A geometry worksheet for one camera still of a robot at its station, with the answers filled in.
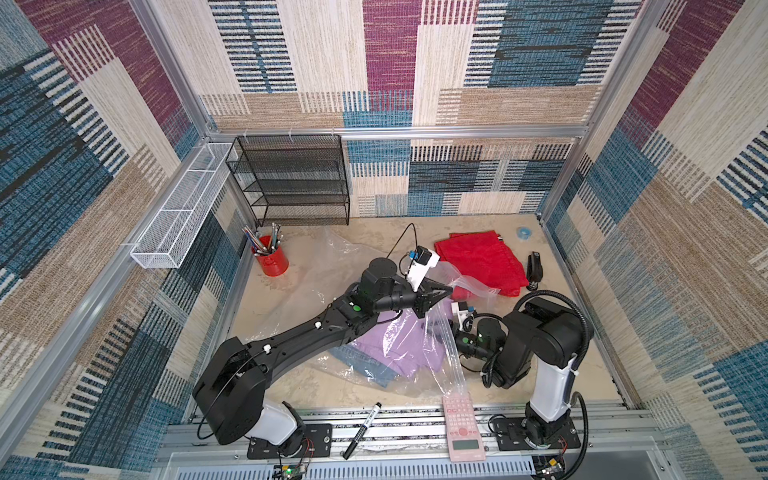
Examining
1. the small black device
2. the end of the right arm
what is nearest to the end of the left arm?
the end of the right arm

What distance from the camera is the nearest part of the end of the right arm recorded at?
74 centimetres

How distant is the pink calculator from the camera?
72 centimetres

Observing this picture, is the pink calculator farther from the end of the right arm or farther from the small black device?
the small black device

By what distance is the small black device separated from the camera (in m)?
1.00

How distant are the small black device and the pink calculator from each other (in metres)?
0.43
